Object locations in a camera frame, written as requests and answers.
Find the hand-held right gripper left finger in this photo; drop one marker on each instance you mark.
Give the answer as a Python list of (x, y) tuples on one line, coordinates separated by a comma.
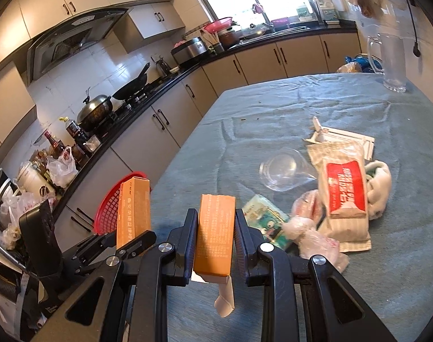
[(190, 245)]

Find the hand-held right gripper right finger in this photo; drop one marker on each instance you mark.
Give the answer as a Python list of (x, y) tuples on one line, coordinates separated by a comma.
[(242, 245)]

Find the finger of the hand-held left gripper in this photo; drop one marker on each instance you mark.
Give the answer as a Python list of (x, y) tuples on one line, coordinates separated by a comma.
[(141, 241), (99, 244)]

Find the orange cardboard box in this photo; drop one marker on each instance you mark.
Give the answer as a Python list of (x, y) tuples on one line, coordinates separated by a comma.
[(214, 235), (132, 210)]

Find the red plastic basket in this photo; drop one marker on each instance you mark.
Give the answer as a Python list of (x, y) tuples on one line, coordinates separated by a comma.
[(108, 203)]

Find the pink-white plastic bag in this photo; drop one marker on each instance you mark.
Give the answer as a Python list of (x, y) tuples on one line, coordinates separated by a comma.
[(309, 228)]

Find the white red-label wet wipes pack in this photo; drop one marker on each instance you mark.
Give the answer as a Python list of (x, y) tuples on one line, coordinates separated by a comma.
[(344, 192)]

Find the white carton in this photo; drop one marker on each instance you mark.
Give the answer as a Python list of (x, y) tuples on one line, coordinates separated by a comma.
[(339, 139)]

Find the green printed packet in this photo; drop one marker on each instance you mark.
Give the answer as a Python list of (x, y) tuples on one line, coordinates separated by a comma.
[(266, 219)]

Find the white lidded jar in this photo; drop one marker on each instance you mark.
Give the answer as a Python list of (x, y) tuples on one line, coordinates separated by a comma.
[(33, 180)]

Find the white plastic bag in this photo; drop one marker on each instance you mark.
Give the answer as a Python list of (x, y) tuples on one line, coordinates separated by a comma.
[(61, 169)]

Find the clear plastic cup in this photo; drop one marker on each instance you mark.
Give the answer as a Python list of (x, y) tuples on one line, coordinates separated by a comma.
[(284, 169)]

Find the red-label sauce bottle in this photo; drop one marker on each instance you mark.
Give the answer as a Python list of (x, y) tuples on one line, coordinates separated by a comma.
[(54, 144)]

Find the small steel container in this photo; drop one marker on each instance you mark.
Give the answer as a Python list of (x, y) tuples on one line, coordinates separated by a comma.
[(92, 143)]

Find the dark yellow-cap sauce bottle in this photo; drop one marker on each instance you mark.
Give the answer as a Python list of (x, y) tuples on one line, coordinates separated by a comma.
[(74, 130)]

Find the steel lidded pot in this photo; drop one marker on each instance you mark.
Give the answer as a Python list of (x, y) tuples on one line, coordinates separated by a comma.
[(95, 108)]

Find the black gas stove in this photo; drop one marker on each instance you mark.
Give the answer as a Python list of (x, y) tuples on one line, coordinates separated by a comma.
[(138, 99)]

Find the beige base cabinets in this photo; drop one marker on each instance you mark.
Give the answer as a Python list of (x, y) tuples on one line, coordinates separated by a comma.
[(188, 103)]

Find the white crumpled cloth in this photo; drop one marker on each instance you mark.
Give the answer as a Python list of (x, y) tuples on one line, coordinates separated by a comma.
[(380, 185)]

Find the black wok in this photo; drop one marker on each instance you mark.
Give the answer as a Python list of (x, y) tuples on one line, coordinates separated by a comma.
[(131, 87)]

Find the grey-blue tablecloth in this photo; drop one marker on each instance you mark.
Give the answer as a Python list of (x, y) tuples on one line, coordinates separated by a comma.
[(344, 107)]

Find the steel kettle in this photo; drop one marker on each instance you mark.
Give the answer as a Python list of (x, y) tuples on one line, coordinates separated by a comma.
[(163, 67)]

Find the steel rice cooker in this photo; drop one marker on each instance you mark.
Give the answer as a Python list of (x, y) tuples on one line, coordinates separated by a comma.
[(189, 50)]

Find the black range hood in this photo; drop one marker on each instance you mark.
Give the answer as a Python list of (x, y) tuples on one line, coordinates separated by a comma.
[(70, 39)]

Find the blue plastic bag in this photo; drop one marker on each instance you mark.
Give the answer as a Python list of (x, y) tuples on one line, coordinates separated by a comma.
[(365, 62)]

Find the black kitchen countertop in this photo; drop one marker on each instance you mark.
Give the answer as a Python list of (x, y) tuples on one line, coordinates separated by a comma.
[(294, 30)]

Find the pink plastic basin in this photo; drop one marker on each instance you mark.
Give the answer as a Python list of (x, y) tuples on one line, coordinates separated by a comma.
[(218, 25)]

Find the clear glass pitcher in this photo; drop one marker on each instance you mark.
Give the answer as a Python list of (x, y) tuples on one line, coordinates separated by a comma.
[(392, 64)]

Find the brown hanging bag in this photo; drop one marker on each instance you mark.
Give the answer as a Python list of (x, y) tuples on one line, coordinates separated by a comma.
[(371, 3)]

